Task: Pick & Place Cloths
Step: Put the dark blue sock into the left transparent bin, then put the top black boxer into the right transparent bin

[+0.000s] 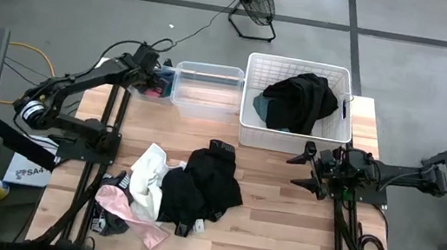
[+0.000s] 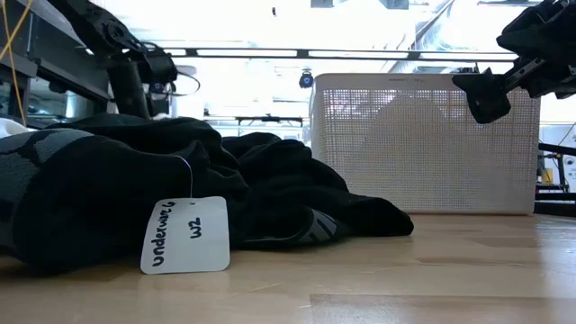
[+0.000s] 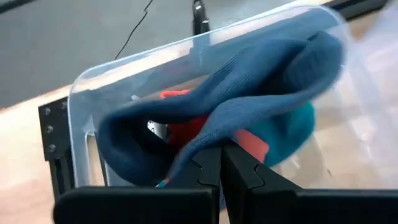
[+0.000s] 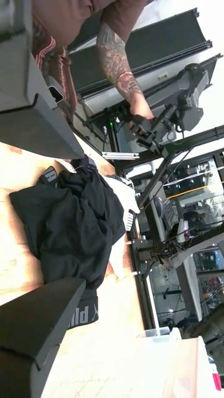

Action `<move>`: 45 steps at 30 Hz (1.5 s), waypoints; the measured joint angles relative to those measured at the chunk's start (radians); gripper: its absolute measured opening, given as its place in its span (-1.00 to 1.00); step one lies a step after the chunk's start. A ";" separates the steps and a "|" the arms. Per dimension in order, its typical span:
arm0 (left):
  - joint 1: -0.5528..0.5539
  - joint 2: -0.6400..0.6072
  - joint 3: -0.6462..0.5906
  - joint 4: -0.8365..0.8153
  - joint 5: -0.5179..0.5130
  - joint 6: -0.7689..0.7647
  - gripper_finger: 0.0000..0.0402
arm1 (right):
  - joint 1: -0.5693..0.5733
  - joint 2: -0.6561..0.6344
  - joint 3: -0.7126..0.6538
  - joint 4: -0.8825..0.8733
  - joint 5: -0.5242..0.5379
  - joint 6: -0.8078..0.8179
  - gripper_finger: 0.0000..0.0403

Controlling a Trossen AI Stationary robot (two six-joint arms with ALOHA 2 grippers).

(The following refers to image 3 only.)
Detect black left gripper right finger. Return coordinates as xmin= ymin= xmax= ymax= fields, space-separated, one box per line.
xmin=221 ymin=142 xmax=398 ymax=224

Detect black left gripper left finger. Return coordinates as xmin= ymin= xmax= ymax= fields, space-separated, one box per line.
xmin=53 ymin=146 xmax=223 ymax=224

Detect teal sock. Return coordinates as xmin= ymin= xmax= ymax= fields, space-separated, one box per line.
xmin=247 ymin=101 xmax=317 ymax=169

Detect blue knit sock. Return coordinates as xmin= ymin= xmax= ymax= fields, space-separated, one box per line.
xmin=96 ymin=30 xmax=345 ymax=187

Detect white paper tag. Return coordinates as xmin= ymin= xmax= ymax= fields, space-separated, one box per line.
xmin=147 ymin=119 xmax=169 ymax=141

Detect red sock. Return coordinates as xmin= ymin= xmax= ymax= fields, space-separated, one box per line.
xmin=159 ymin=89 xmax=271 ymax=163

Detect small clear plastic bin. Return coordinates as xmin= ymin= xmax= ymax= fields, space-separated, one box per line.
xmin=67 ymin=4 xmax=358 ymax=191

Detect medium clear plastic bin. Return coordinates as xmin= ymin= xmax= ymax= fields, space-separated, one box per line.
xmin=340 ymin=0 xmax=398 ymax=190

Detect thin black fan cable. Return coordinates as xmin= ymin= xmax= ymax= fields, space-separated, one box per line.
xmin=113 ymin=0 xmax=155 ymax=61

